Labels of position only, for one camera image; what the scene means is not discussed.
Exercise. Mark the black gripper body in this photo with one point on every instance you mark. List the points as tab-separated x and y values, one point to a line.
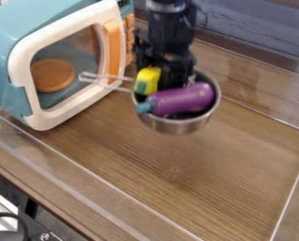
176	67

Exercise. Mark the purple toy eggplant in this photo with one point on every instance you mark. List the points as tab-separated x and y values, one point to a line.
177	100

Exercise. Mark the silver pot with wire handle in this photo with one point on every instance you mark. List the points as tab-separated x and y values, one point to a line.
170	124

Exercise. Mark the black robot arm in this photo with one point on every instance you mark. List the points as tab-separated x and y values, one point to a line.
164	49

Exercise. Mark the blue toy microwave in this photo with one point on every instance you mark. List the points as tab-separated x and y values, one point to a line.
64	50

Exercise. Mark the clear acrylic barrier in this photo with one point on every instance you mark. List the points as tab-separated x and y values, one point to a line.
96	208

